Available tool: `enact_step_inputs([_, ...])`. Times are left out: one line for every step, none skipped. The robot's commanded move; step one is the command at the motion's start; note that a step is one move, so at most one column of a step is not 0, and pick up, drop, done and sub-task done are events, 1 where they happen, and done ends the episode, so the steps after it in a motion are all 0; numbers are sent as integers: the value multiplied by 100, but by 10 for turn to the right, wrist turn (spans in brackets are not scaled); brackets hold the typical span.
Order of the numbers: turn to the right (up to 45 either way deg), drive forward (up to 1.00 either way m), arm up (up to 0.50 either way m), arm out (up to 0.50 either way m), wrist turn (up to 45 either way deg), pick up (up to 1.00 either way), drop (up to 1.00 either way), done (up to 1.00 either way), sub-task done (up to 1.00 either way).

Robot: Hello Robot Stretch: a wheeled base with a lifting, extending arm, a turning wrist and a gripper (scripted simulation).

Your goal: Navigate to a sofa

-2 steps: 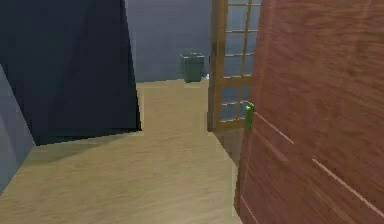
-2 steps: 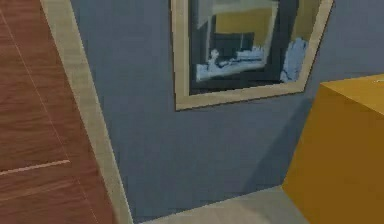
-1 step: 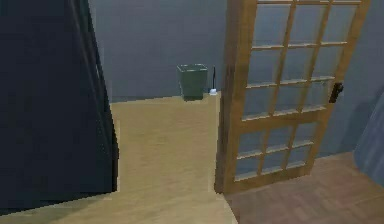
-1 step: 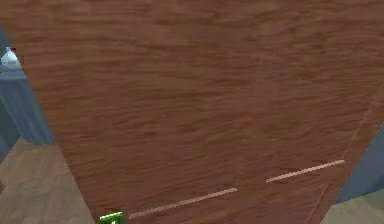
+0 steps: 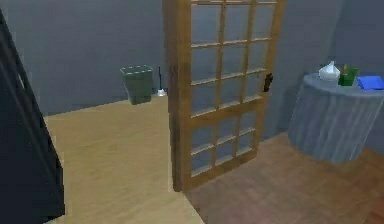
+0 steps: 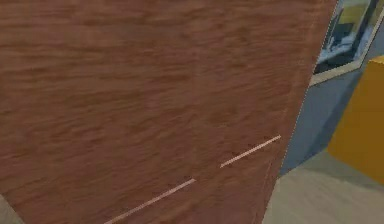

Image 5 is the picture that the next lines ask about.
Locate wooden glass-paned room door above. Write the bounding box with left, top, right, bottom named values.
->
left=162, top=0, right=287, bottom=193

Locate black toilet brush white base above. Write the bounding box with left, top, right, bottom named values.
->
left=156, top=65, right=167, bottom=98

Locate green waste bin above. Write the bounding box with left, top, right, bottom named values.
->
left=119, top=64, right=154, bottom=106

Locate round table with grey cloth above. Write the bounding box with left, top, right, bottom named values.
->
left=287, top=72, right=384, bottom=164

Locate white tissue box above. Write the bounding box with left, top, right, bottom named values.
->
left=318, top=60, right=341, bottom=82

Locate green cup with pencils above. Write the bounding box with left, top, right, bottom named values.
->
left=337, top=64, right=359, bottom=87

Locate black furniture panel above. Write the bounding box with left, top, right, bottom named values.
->
left=0, top=8, right=66, bottom=224

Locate blue book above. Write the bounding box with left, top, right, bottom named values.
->
left=356, top=75, right=384, bottom=91

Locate black door handle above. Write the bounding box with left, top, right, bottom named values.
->
left=263, top=72, right=274, bottom=93

